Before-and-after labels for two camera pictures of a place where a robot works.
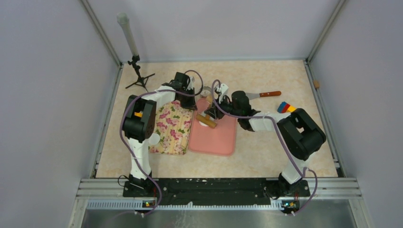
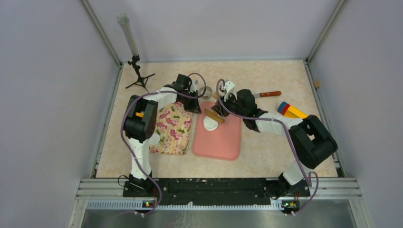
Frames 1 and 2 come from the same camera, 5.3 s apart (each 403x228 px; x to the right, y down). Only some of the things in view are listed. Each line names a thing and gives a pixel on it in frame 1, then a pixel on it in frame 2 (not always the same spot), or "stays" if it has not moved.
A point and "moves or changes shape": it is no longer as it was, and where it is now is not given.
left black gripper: [191, 105] stays
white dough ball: [202, 124] to [209, 124]
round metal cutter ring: [206, 92] stays
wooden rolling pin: [206, 119] moves or changes shape
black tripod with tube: [123, 18] stays
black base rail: [215, 192] stays
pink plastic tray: [219, 141] moves or changes shape
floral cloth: [173, 124] stays
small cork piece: [316, 84] stays
